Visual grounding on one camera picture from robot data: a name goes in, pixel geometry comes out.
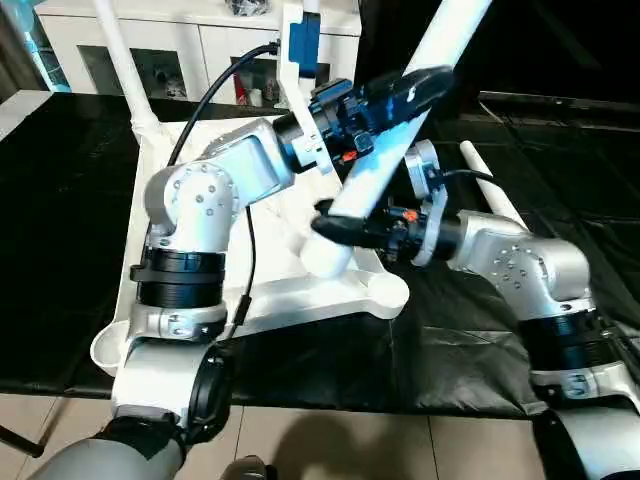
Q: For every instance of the red white bottle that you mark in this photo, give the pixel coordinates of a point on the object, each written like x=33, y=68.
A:
x=241, y=90

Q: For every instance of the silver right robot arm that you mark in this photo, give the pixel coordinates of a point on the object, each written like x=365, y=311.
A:
x=525, y=260

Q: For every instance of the white plastic table leg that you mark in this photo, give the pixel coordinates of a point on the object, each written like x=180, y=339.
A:
x=120, y=60
x=311, y=5
x=370, y=180
x=492, y=190

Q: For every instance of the white glass door cabinet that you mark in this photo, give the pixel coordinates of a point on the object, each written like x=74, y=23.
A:
x=175, y=40

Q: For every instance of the black box with label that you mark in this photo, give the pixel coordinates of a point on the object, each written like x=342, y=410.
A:
x=390, y=40

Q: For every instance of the black floor rod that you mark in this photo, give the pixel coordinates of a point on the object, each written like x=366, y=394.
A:
x=20, y=440

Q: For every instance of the white toy figurine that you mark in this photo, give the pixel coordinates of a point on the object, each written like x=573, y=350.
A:
x=172, y=82

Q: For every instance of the white plastic table top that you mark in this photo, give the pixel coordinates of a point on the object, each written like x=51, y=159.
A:
x=280, y=295

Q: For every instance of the black long rail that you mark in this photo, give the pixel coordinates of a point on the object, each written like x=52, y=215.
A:
x=560, y=99

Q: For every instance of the dark rounded foot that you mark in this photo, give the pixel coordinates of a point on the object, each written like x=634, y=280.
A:
x=250, y=469

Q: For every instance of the black work mat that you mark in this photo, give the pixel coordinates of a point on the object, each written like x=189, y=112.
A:
x=450, y=340

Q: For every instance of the dark crumpled bundle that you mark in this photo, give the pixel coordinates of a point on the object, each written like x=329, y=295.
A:
x=247, y=6

